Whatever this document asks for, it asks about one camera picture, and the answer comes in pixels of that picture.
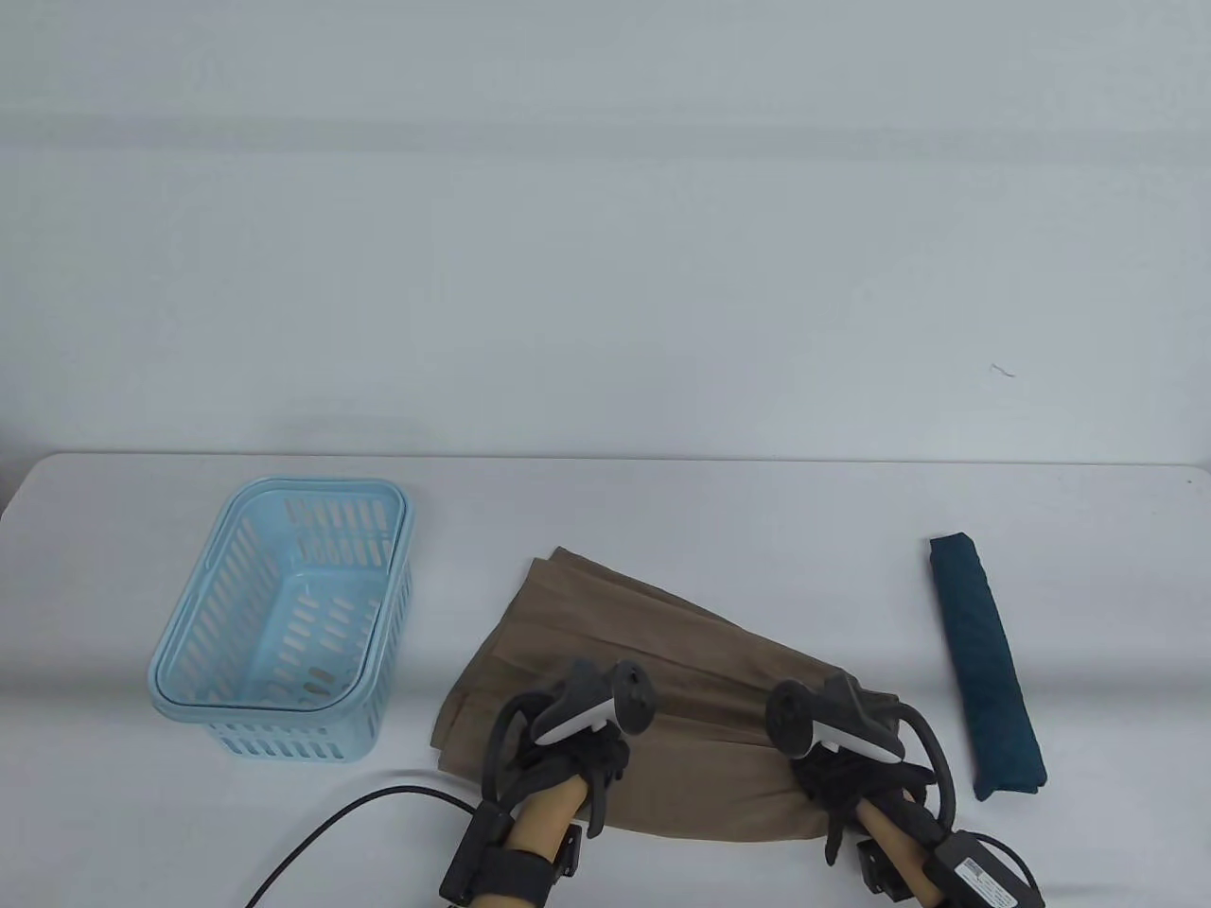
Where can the person's right hand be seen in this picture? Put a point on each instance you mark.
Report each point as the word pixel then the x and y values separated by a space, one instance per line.
pixel 842 785

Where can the person's left hand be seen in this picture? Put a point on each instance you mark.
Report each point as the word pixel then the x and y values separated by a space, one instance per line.
pixel 577 761

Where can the tan garment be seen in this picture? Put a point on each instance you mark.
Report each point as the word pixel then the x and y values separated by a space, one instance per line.
pixel 700 700

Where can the dark teal shorts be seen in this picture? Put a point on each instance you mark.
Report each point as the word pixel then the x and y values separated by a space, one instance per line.
pixel 984 662

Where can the black forearm sensor box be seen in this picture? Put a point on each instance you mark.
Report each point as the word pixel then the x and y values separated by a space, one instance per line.
pixel 473 851
pixel 984 870

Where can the person's right forearm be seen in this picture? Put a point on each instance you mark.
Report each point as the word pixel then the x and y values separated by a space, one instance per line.
pixel 899 846

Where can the person's left forearm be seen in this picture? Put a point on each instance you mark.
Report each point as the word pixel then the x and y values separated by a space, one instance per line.
pixel 544 818

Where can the black and white controller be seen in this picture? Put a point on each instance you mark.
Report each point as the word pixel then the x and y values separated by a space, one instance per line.
pixel 634 700
pixel 785 719

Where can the light blue plastic basket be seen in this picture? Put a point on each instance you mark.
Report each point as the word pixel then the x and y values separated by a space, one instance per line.
pixel 180 695

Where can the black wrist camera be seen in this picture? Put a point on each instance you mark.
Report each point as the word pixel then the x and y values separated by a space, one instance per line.
pixel 568 851
pixel 880 870

